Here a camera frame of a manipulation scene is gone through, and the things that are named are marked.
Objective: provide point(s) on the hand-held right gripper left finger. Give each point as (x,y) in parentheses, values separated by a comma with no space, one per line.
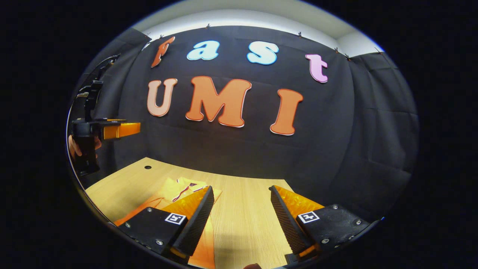
(196,224)

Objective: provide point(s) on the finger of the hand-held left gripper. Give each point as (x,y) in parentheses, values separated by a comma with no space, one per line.
(123,130)

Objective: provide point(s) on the orange T-shirt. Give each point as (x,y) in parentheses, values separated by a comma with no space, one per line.
(171,194)

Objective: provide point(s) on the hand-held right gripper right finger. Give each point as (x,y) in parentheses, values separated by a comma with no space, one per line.
(285,224)

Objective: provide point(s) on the black backdrop cloth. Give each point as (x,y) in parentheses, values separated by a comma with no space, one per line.
(242,153)

